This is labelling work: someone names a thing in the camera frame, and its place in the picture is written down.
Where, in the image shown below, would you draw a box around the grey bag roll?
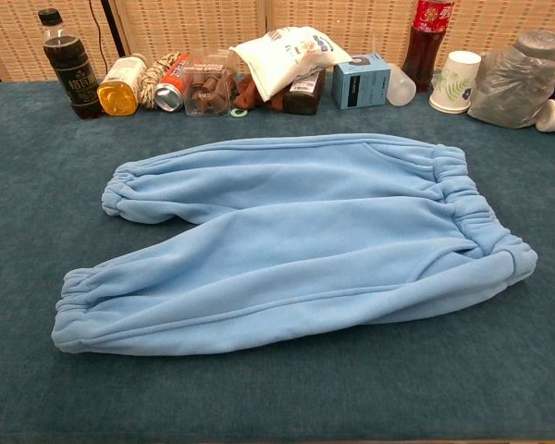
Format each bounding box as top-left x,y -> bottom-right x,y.
512,30 -> 555,61

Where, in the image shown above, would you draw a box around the clear box of brown capsules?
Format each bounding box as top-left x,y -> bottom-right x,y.
183,48 -> 240,118

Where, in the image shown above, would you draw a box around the braided rope bundle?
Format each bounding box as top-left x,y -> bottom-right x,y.
140,52 -> 180,110

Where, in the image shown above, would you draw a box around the yellow juice bottle white label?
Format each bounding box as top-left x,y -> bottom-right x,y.
96,53 -> 149,117

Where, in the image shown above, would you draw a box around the white printed pouch bag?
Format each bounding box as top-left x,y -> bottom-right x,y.
228,26 -> 354,103

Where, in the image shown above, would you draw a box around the woven bamboo folding screen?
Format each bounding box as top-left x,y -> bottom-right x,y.
0,0 -> 555,83

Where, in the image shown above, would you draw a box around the cola bottle red cap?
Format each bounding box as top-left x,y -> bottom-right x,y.
401,0 -> 457,93

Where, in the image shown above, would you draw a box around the orange drink can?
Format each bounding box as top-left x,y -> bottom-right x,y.
154,53 -> 191,114

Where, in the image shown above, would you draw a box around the light blue fleece pants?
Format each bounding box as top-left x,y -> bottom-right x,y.
51,132 -> 539,356

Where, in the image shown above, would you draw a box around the black tripod stand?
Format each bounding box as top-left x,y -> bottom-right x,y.
99,0 -> 130,57

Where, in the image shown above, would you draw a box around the white paper cup leaf print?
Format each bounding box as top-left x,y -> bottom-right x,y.
427,50 -> 483,115

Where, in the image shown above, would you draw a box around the teal table mat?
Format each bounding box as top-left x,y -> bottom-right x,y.
0,67 -> 555,443

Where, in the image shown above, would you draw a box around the thin black cable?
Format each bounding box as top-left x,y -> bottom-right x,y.
88,0 -> 110,75

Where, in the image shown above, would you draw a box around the light blue carton box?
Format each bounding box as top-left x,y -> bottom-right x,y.
331,53 -> 393,111

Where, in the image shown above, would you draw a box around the dark brown barcode box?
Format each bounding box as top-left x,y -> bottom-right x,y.
284,68 -> 327,116

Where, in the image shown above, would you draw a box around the dark tea bottle black cap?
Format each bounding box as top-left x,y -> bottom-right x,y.
37,7 -> 104,120

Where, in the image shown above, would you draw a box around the grey plastic bag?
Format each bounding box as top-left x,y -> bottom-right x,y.
466,45 -> 555,130

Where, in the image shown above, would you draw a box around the reddish brown cloth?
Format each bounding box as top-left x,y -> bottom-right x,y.
233,73 -> 288,112

